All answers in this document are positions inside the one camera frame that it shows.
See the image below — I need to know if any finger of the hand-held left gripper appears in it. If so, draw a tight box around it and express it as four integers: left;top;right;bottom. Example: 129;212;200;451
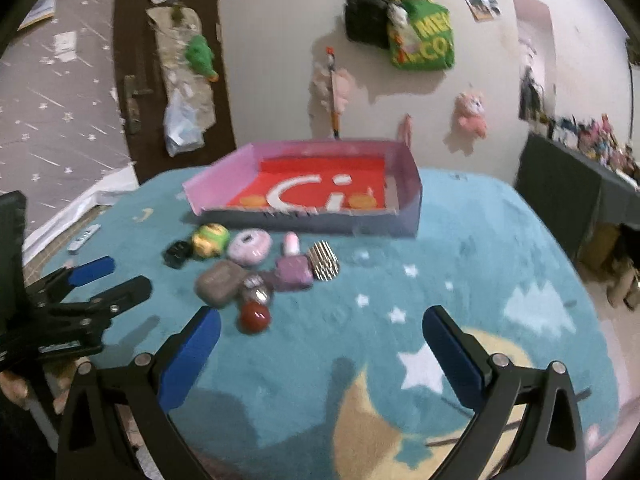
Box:
47;276;152;321
27;256;115;306

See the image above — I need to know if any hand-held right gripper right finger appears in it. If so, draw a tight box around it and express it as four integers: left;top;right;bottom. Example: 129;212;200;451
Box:
421;305;586;480

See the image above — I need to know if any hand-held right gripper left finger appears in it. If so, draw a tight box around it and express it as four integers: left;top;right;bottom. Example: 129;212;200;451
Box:
55;305;222;480

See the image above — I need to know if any grey earbuds case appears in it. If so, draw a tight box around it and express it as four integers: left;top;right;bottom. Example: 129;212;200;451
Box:
194;261;249;308

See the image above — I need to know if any yellow green toy figure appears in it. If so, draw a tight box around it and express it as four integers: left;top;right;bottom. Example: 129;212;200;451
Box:
192;223;231;259

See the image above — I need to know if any purple nail polish bottle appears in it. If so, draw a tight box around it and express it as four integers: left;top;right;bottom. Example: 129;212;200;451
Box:
272;231;315;292

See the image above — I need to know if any white hair brush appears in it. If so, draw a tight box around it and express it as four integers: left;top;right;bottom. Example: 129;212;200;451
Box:
306;241;341;282

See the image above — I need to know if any pink cardboard box red inside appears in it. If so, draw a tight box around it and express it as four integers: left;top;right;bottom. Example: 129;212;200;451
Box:
181;141;422;238

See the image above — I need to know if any person's left hand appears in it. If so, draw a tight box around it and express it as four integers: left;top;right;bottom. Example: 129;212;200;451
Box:
0;367;68;413

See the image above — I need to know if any white remote control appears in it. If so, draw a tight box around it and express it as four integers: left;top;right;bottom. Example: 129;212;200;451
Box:
67;224;102;253

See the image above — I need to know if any red brown ball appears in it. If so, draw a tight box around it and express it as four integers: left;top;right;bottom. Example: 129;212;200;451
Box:
238;302;272;335

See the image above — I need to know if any glitter bottle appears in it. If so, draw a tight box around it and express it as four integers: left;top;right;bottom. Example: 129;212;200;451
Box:
240;272;275;308

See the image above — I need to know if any teal printed blanket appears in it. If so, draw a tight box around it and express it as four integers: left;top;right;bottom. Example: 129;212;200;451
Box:
20;167;623;480

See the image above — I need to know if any lavender round case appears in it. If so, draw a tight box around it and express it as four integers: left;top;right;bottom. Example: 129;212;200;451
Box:
228;228;273;267

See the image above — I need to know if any clear plastic bag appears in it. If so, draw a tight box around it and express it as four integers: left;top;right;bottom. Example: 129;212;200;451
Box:
163;87;206;157

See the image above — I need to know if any table with dark cloth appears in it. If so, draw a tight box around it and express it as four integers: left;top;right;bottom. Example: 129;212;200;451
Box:
515;132;640;261

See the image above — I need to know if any brown door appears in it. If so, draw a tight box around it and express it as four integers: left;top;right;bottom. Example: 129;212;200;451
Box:
112;0;237;186

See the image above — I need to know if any green plush toy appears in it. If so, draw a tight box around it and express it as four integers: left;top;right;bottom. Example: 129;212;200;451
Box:
185;35;221;83

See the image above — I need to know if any beige hanging organizer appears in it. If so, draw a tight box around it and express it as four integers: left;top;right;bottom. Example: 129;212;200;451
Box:
145;5;218;126

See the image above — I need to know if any row of bottles and figures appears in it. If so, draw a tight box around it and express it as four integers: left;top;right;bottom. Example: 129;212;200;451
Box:
547;112;640;181

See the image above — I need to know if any green fabric bag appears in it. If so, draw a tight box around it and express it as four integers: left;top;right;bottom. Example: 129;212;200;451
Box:
387;0;456;72

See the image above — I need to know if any black bag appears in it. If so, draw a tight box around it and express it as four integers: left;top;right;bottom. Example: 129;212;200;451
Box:
344;0;396;50

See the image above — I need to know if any metal door handle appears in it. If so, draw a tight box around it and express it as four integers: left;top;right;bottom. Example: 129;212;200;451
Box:
122;75;153;136

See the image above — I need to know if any orange handled stick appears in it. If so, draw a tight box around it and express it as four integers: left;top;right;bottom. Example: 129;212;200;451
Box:
325;47;342;141

